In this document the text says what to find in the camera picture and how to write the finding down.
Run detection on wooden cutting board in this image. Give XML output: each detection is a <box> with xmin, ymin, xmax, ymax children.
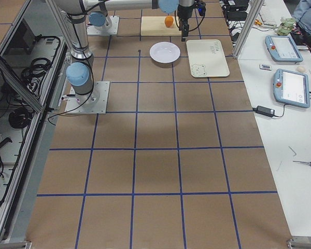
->
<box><xmin>140</xmin><ymin>16</ymin><xmax>181</xmax><ymax>36</ymax></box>

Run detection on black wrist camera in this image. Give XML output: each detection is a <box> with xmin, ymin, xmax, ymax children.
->
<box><xmin>195</xmin><ymin>0</ymin><xmax>206</xmax><ymax>17</ymax></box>

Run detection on green white tape rolls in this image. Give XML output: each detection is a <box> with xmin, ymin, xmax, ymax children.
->
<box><xmin>276</xmin><ymin>17</ymin><xmax>296</xmax><ymax>36</ymax></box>

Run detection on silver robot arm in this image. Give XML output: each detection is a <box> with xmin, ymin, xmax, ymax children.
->
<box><xmin>55</xmin><ymin>1</ymin><xmax>177</xmax><ymax>63</ymax></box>

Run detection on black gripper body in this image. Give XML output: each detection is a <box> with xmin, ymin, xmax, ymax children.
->
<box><xmin>177</xmin><ymin>0</ymin><xmax>194</xmax><ymax>31</ymax></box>

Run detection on aluminium frame post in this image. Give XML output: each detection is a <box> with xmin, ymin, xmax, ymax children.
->
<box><xmin>233</xmin><ymin>0</ymin><xmax>264</xmax><ymax>59</ymax></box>

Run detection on orange fruit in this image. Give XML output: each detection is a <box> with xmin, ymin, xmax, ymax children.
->
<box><xmin>164</xmin><ymin>16</ymin><xmax>174</xmax><ymax>27</ymax></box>

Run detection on near blue teach pendant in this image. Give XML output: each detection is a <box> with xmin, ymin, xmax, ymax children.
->
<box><xmin>273</xmin><ymin>69</ymin><xmax>310</xmax><ymax>108</ymax></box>

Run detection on black power adapter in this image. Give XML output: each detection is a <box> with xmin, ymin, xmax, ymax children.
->
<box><xmin>252</xmin><ymin>105</ymin><xmax>275</xmax><ymax>117</ymax></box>

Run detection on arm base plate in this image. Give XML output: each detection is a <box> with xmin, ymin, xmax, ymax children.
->
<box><xmin>65</xmin><ymin>81</ymin><xmax>110</xmax><ymax>115</ymax></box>
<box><xmin>87</xmin><ymin>16</ymin><xmax>120</xmax><ymax>36</ymax></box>

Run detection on small white card box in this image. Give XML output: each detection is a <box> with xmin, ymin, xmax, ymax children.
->
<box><xmin>259</xmin><ymin>64</ymin><xmax>272</xmax><ymax>71</ymax></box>

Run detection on beige egg shaped object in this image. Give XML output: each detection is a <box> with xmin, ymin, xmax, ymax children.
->
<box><xmin>296</xmin><ymin>66</ymin><xmax>306</xmax><ymax>73</ymax></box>

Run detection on white keyboard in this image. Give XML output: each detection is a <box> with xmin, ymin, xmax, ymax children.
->
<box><xmin>259</xmin><ymin>3</ymin><xmax>277</xmax><ymax>28</ymax></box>

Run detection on blue teach pendant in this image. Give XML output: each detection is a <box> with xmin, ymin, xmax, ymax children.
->
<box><xmin>264</xmin><ymin>35</ymin><xmax>303</xmax><ymax>63</ymax></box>
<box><xmin>273</xmin><ymin>69</ymin><xmax>310</xmax><ymax>108</ymax></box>

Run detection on far blue teach pendant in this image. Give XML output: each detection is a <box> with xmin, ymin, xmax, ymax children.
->
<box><xmin>264</xmin><ymin>35</ymin><xmax>303</xmax><ymax>63</ymax></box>

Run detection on cream bear tray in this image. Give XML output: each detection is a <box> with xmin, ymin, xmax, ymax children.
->
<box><xmin>186</xmin><ymin>39</ymin><xmax>230</xmax><ymax>78</ymax></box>

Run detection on white round plate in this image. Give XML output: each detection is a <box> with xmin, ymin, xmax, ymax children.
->
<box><xmin>149</xmin><ymin>41</ymin><xmax>180</xmax><ymax>63</ymax></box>

